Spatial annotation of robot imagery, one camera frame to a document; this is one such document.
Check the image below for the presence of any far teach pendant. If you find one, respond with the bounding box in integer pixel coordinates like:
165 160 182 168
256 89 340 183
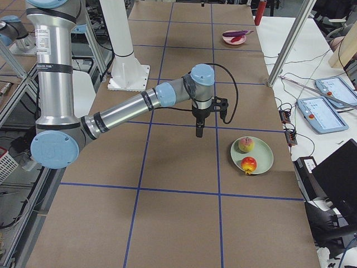
315 76 356 106

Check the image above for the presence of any teach pendant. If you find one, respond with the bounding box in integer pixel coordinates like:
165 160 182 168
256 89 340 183
297 97 349 134
315 76 356 106

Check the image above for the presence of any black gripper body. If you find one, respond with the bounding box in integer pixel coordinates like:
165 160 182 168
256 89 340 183
192 97 228 126

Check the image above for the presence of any red chili pepper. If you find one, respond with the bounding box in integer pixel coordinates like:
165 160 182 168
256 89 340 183
230 35 246 44

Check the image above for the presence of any orange black adapter far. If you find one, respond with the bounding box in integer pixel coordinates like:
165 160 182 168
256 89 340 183
279 110 291 124

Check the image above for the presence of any black laptop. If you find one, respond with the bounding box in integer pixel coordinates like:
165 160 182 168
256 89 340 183
312 138 356 222

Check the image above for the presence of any red fire extinguisher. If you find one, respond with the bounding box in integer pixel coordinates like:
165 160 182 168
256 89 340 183
254 0 267 26

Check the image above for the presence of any pink plate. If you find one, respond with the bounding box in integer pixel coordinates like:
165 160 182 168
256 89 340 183
222 30 248 45

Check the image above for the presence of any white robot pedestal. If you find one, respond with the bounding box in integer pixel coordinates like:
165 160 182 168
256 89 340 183
100 0 150 91

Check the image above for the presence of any aluminium frame post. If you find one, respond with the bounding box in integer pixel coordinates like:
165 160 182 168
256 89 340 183
267 0 316 88

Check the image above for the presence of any wooden board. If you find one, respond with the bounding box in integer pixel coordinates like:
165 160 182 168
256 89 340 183
329 22 357 68

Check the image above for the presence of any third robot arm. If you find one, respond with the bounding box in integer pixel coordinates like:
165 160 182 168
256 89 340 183
1 15 36 55

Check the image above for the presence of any white chair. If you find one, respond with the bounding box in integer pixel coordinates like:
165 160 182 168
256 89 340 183
73 70 96 118

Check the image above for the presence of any purple eggplant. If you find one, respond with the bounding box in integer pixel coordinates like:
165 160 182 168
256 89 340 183
222 30 253 37

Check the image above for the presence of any orange black adapter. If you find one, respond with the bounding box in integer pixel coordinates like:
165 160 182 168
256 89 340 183
279 110 291 124
284 130 297 147

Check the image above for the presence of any near teach pendant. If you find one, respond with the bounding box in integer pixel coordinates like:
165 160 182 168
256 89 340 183
297 97 349 134

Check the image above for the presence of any orange black adapter near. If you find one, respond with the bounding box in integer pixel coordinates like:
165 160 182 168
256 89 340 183
284 130 297 147

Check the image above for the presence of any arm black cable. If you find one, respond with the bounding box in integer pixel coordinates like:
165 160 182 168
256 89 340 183
153 63 239 125

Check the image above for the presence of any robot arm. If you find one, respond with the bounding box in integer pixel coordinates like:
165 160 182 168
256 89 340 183
26 1 228 169

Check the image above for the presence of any white plastic basket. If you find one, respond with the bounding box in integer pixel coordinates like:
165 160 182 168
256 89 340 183
0 147 18 184

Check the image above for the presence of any yellow pink peach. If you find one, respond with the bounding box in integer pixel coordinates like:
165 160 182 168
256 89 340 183
238 137 255 153

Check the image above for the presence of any green plate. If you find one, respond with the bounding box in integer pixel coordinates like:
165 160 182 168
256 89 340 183
230 136 274 175

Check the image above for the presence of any red yellow pomegranate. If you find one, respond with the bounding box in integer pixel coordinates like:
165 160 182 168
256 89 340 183
240 156 257 175

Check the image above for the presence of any black box with label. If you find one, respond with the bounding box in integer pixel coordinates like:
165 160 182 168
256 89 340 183
293 156 327 201

